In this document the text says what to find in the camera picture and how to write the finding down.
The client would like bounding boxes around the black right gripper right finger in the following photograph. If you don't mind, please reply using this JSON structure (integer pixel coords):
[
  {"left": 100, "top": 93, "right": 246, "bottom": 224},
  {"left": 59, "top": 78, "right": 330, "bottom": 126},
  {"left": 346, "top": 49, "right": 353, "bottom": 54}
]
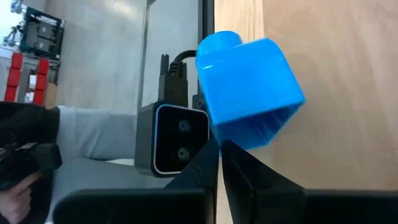
[{"left": 221, "top": 139, "right": 307, "bottom": 224}]

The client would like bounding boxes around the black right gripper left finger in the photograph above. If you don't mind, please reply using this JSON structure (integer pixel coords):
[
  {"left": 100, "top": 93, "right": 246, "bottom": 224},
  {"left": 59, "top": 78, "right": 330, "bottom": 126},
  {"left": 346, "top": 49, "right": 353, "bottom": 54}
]
[{"left": 165, "top": 138, "right": 220, "bottom": 224}]

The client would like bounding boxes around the light blue toy block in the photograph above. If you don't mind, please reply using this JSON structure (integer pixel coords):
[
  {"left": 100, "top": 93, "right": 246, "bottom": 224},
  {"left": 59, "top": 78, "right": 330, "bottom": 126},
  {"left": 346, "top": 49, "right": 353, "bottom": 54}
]
[{"left": 195, "top": 30, "right": 307, "bottom": 152}]

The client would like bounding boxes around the person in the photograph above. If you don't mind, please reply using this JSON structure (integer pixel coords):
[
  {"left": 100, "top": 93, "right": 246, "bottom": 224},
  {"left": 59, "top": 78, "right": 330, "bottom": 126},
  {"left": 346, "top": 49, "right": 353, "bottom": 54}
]
[{"left": 0, "top": 101, "right": 175, "bottom": 224}]

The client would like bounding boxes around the person's hand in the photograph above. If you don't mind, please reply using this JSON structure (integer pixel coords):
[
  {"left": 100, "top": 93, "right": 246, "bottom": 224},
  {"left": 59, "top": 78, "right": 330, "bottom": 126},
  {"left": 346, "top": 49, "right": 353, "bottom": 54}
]
[{"left": 0, "top": 172, "right": 44, "bottom": 224}]

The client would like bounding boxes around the orange grey parts bin rack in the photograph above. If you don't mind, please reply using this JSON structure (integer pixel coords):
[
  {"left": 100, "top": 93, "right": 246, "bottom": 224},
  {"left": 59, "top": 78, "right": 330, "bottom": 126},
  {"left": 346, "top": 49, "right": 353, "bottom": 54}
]
[{"left": 2, "top": 51, "right": 59, "bottom": 109}]

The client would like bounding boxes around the black depth camera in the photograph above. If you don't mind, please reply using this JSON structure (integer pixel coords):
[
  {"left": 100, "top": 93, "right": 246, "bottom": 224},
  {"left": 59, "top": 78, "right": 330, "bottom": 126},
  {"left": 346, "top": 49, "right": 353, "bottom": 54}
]
[{"left": 134, "top": 100, "right": 211, "bottom": 179}]

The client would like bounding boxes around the black camera cable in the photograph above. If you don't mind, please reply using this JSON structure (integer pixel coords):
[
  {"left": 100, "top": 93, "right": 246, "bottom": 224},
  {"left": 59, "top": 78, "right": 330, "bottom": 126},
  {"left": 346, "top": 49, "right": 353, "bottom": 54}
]
[{"left": 157, "top": 49, "right": 200, "bottom": 109}]

